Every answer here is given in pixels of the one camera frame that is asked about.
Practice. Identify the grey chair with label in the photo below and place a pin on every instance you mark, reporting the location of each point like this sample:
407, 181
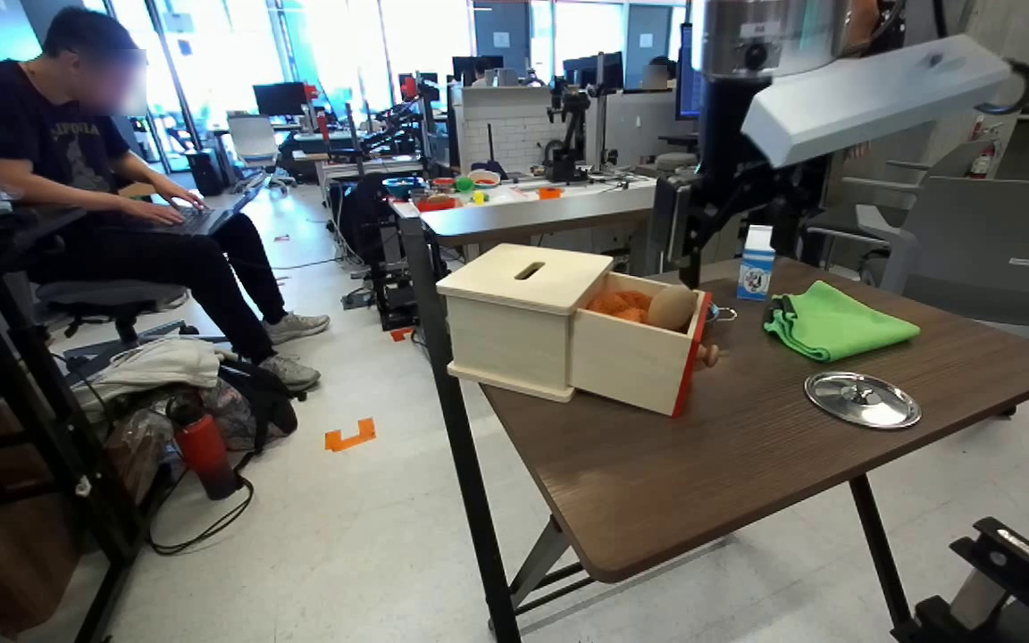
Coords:
989, 252

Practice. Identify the wooden box with slot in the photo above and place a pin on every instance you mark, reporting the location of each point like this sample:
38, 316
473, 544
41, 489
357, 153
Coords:
514, 324

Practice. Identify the black office chair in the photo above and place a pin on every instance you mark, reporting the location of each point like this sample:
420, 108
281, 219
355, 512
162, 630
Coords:
107, 299

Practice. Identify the seated person black shirt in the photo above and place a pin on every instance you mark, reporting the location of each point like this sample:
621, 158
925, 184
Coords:
50, 153

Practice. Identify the green toy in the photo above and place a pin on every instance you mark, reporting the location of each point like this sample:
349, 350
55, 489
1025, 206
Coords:
464, 187

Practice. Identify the black metal table leg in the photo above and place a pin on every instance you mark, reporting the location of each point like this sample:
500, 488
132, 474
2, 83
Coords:
882, 559
464, 477

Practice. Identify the steel pot lid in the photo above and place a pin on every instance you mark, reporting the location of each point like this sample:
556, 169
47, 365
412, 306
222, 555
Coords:
862, 401

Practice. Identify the black clamp mount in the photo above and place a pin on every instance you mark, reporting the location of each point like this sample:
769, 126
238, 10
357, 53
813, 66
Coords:
1001, 584

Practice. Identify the black background robot arm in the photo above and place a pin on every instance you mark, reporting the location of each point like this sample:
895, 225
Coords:
567, 128

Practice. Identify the distant seated person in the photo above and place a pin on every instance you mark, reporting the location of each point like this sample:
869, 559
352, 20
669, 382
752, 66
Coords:
660, 73

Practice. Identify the wooden drawer red front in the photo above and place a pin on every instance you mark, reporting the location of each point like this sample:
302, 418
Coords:
635, 357

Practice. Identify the black monitor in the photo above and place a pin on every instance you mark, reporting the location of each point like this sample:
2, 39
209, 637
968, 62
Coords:
281, 97

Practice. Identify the black metal rack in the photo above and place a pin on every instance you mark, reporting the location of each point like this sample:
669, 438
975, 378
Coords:
16, 357

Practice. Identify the green cloth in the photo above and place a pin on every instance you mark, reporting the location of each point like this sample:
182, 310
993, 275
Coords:
836, 324

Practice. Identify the red bottle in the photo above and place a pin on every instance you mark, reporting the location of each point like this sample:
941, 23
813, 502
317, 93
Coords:
205, 452

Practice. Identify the blue monitor screen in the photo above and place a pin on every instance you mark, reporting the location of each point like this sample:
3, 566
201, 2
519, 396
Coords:
688, 83

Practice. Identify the white pegboard partition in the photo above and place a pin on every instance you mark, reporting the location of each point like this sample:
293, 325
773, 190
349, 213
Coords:
514, 126

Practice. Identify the white swivel chair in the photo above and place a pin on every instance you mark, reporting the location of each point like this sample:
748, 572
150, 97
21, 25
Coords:
255, 144

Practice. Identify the white clothing heap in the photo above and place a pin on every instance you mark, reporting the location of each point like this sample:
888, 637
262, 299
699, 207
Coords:
158, 360

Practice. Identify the white blue milk carton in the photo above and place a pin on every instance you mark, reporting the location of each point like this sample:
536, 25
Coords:
754, 268

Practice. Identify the long wooden desk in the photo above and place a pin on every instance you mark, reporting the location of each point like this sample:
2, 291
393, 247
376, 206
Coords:
536, 213

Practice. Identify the spray bottle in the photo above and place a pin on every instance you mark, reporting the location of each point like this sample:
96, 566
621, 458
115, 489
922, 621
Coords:
985, 147

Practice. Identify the black backpack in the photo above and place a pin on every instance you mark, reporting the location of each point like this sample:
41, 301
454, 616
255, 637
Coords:
259, 405

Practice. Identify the orange toy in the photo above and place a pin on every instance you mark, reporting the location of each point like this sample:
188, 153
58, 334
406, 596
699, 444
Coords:
546, 190

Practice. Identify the cardboard box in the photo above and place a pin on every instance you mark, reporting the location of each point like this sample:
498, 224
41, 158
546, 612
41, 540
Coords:
2, 572

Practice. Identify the orange floor tape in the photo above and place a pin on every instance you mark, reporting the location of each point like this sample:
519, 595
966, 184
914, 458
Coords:
352, 438

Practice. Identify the red tray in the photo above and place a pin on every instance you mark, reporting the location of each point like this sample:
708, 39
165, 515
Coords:
436, 202

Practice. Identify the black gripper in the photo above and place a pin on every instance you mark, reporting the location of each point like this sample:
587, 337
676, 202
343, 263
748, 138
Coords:
742, 153

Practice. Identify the dark laptop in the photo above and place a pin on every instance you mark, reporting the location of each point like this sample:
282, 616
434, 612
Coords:
212, 213

